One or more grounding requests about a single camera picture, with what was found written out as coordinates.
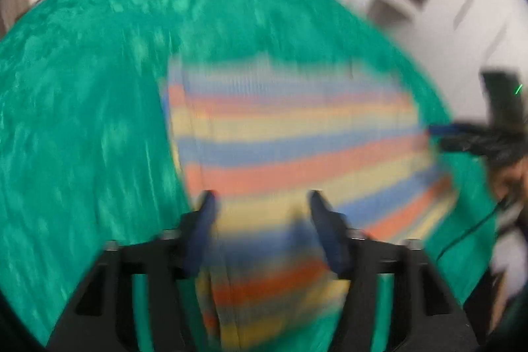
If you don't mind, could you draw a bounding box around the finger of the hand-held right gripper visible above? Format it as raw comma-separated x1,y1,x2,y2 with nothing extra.
427,122,491,137
438,133,496,155

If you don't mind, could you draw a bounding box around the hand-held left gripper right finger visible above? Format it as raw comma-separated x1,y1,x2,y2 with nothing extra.
309,190,481,352

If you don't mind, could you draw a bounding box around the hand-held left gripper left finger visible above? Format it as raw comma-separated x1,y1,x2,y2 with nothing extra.
45,190,219,352

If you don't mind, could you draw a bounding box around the striped knitted sweater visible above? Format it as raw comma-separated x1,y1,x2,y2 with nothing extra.
159,53,460,350

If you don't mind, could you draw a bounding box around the person's right hand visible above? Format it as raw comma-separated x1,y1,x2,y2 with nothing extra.
493,161,528,208

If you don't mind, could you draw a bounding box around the green satin bedspread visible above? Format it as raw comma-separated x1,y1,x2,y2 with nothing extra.
0,0,500,352

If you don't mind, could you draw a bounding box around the thin black cable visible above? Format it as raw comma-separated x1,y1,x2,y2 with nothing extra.
436,195,512,260

